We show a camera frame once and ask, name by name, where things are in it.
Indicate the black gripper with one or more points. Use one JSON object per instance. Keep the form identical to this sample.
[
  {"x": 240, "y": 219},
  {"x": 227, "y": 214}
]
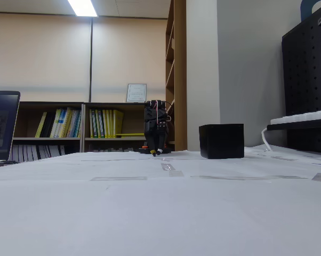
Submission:
[{"x": 153, "y": 128}]

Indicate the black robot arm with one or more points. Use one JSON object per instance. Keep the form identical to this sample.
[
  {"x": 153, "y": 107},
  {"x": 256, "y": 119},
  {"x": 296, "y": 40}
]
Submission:
[{"x": 155, "y": 104}]

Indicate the black open box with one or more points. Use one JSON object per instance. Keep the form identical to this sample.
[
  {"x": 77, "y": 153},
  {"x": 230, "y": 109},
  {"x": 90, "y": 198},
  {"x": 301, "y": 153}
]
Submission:
[{"x": 221, "y": 141}]

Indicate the long yellow ruler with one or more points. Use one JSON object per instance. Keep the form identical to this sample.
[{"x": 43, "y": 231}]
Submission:
[{"x": 131, "y": 134}]

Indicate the yellow binder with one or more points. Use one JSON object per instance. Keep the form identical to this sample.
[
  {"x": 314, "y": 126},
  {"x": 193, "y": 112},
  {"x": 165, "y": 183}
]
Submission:
[
  {"x": 92, "y": 124},
  {"x": 110, "y": 124},
  {"x": 98, "y": 124},
  {"x": 118, "y": 124},
  {"x": 104, "y": 124}
]

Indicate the framed white certificate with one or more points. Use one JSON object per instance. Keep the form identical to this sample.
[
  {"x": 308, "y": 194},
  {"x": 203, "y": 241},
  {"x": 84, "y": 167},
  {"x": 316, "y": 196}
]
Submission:
[{"x": 136, "y": 93}]

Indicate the white paper sheet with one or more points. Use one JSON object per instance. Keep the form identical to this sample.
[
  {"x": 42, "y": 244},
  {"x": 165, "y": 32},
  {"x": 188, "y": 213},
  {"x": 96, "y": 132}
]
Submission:
[
  {"x": 216, "y": 168},
  {"x": 30, "y": 172},
  {"x": 149, "y": 218},
  {"x": 296, "y": 162}
]

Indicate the tall wooden bookshelf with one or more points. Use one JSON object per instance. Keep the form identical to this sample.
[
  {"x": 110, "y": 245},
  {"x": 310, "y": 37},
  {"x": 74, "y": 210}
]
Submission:
[{"x": 179, "y": 66}]

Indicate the black book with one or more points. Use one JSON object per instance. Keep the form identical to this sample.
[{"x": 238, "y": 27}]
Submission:
[{"x": 48, "y": 125}]

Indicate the low wooden bookshelf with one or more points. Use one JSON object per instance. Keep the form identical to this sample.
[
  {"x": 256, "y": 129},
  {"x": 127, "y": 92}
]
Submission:
[{"x": 51, "y": 104}]

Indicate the white dark-spined binder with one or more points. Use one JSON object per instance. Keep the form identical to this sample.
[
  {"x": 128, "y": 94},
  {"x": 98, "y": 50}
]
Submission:
[
  {"x": 41, "y": 152},
  {"x": 16, "y": 153},
  {"x": 23, "y": 153}
]

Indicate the thin yellow book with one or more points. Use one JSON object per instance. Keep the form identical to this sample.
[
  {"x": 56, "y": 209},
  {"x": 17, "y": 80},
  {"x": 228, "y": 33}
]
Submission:
[{"x": 40, "y": 125}]

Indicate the white power strip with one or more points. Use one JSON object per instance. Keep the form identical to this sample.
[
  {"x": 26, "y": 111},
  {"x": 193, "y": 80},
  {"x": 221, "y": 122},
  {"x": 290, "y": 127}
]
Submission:
[{"x": 304, "y": 116}]

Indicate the ceiling light panel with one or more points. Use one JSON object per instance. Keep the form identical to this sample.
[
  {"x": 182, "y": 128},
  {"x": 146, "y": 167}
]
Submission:
[{"x": 83, "y": 8}]

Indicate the laptop with dark screen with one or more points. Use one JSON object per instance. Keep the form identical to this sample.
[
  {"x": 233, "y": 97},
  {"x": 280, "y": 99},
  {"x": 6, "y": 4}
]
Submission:
[{"x": 3, "y": 125}]

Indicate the black pegboard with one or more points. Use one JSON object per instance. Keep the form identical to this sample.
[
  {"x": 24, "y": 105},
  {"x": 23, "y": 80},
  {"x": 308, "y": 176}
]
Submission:
[{"x": 304, "y": 66}]

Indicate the dark blue panel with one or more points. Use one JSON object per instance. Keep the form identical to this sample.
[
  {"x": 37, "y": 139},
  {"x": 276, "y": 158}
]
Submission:
[{"x": 305, "y": 9}]

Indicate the black rail bar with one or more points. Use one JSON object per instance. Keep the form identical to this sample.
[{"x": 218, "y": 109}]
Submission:
[{"x": 296, "y": 126}]

